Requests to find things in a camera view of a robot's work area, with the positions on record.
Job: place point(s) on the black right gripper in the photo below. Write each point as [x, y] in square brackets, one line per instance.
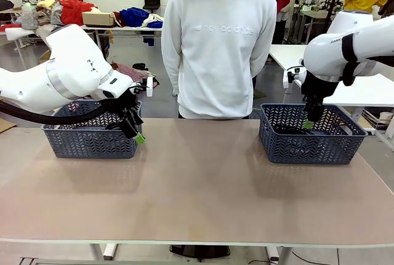
[317, 88]

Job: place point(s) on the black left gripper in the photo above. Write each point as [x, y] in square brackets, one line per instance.
[129, 102]

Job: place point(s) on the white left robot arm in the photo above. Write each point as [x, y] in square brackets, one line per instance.
[61, 74]

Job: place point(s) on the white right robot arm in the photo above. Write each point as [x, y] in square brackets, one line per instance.
[326, 56]

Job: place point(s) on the grey plastic lattice basket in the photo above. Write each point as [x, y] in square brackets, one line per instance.
[307, 151]
[92, 145]

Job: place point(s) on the checkered cloth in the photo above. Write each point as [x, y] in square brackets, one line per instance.
[126, 69]

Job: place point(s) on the person in white sweatshirt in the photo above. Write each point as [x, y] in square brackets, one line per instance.
[218, 62]

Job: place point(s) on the long white background table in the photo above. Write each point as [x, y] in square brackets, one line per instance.
[92, 28]

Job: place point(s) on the blue cloth pile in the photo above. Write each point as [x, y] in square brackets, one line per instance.
[132, 14]

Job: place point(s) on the cardboard box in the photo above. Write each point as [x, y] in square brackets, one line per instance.
[98, 19]

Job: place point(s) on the white table leg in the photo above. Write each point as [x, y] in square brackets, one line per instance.
[277, 254]
[109, 251]

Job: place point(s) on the black office chair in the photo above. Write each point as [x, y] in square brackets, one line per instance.
[151, 0]

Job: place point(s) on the black round floor base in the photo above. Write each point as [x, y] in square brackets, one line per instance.
[200, 250]

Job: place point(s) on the red cloth pile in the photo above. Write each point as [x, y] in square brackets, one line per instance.
[72, 8]

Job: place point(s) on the grey cloth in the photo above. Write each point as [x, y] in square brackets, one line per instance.
[29, 20]

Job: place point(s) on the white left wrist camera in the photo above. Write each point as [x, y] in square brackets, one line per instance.
[149, 86]

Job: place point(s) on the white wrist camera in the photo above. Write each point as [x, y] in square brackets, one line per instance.
[149, 86]
[286, 79]

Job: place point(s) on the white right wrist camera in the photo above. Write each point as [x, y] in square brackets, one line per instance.
[286, 79]

